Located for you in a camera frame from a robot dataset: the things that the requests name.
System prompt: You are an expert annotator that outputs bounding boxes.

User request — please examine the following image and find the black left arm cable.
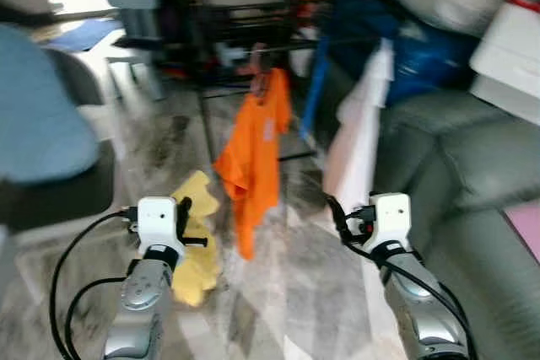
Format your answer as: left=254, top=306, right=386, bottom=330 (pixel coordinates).
left=49, top=206, right=140, bottom=360

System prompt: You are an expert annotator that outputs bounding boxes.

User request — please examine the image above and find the white t-shirt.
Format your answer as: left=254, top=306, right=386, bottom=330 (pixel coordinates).
left=323, top=38, right=396, bottom=222

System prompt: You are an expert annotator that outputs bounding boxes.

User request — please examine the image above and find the black metal drying rack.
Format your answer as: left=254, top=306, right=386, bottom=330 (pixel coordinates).
left=173, top=0, right=397, bottom=159

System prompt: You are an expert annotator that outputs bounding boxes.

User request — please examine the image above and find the orange t-shirt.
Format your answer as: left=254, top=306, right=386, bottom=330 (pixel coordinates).
left=213, top=67, right=294, bottom=261

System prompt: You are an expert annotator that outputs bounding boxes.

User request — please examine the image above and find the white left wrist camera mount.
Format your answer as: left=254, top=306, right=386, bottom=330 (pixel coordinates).
left=137, top=196, right=178, bottom=247

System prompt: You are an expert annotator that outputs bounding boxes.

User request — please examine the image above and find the pink paper sheet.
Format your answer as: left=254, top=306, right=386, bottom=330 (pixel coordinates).
left=504, top=200, right=540, bottom=264

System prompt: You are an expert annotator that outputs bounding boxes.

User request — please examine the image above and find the pink plastic hanger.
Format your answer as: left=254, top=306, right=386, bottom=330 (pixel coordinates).
left=239, top=44, right=284, bottom=95

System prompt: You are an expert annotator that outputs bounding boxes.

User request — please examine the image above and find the light blue cushion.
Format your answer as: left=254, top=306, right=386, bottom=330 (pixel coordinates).
left=0, top=24, right=102, bottom=185

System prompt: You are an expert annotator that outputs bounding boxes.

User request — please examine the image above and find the white grey folding chair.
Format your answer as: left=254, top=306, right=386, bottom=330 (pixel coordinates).
left=0, top=44, right=119, bottom=230

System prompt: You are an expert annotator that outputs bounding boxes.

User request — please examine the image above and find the blue floor mat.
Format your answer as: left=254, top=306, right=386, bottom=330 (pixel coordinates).
left=38, top=19, right=123, bottom=53

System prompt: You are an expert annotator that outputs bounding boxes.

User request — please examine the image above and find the yellow garment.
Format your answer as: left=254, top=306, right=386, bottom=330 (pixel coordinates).
left=167, top=170, right=222, bottom=308

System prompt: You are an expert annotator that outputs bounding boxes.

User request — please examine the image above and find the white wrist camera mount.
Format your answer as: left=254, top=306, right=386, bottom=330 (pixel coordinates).
left=137, top=196, right=178, bottom=247
left=371, top=193, right=413, bottom=247

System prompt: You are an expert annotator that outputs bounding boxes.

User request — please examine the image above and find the blue plastic hanger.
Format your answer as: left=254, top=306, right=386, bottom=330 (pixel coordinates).
left=301, top=34, right=332, bottom=140

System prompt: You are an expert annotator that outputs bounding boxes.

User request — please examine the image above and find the dark green leather sofa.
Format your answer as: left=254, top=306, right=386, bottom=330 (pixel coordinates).
left=312, top=56, right=540, bottom=360

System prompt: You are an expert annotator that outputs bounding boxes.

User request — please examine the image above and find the dark blue storage box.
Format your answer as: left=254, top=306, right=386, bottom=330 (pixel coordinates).
left=325, top=0, right=482, bottom=108

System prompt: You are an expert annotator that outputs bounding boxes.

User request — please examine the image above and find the white printer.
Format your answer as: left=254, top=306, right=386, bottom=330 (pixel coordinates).
left=468, top=0, right=540, bottom=125

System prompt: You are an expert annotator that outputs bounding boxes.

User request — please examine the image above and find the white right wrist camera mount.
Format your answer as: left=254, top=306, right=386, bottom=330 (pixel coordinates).
left=371, top=193, right=413, bottom=247

